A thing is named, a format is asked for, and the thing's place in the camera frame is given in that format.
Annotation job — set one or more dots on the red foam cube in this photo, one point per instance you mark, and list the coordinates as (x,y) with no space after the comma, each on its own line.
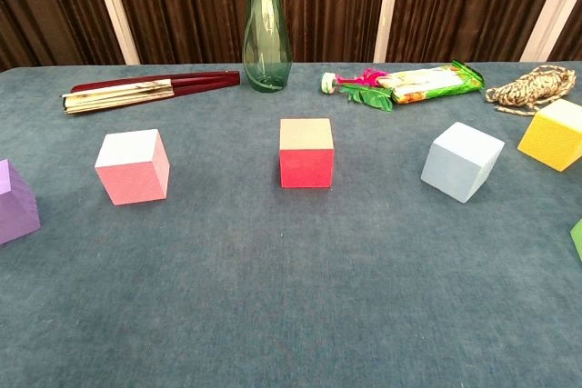
(307,170)

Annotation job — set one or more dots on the pink foam cube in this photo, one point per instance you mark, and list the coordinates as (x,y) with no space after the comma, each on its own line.
(132,179)

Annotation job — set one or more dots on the light blue foam cube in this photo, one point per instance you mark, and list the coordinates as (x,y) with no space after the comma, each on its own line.
(454,170)

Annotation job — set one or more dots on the colourful feather shuttlecock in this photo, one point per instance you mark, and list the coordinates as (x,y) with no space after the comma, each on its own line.
(368,95)

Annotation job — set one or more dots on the blue felt table mat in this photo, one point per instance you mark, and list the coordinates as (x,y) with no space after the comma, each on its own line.
(291,292)

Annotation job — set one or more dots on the green spray bottle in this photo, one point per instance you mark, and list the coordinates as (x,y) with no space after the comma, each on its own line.
(267,42)

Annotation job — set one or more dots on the white green snack packet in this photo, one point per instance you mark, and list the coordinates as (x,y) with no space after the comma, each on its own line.
(427,86)

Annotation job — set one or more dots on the folded red paper fan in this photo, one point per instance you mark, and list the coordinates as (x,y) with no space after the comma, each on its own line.
(123,92)

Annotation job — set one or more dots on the brown pleated curtain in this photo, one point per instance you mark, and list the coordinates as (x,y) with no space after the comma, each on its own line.
(182,6)

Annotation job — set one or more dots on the yellow foam cube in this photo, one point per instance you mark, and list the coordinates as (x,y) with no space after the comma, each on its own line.
(552,142)

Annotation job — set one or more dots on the purple foam cube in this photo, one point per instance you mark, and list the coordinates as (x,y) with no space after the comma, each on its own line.
(16,211)

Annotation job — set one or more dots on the green foam cube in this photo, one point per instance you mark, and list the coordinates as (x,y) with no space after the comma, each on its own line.
(578,240)

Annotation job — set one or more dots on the white frame post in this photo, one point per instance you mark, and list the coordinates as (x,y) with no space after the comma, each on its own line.
(550,2)
(111,2)
(386,6)

